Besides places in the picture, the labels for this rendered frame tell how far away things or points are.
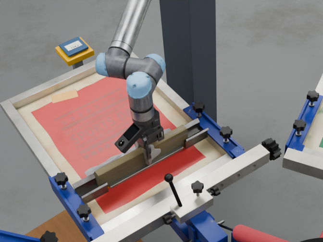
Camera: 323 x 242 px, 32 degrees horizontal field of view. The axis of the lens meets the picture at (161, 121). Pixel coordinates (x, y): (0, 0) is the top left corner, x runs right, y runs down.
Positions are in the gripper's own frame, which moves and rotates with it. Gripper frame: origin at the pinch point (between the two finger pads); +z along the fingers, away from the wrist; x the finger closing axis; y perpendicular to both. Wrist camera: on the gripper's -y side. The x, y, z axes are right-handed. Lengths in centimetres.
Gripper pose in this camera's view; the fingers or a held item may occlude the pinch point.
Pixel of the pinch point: (143, 159)
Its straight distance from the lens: 196.5
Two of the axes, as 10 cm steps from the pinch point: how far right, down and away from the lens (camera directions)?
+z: 0.7, 7.1, 7.0
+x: -5.5, -5.6, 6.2
